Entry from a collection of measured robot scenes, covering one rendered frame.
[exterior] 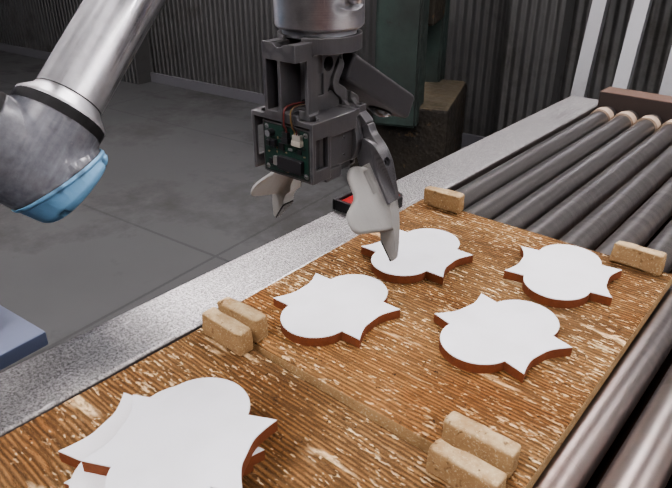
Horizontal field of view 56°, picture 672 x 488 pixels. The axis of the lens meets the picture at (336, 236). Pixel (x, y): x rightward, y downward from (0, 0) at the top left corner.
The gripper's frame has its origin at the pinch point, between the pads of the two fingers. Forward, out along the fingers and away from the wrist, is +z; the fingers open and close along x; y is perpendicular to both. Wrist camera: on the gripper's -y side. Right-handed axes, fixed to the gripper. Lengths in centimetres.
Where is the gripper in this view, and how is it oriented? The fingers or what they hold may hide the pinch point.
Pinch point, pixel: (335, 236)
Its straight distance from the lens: 63.3
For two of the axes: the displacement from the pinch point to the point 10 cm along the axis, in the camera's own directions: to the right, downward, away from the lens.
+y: -6.4, 3.5, -6.9
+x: 7.7, 2.9, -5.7
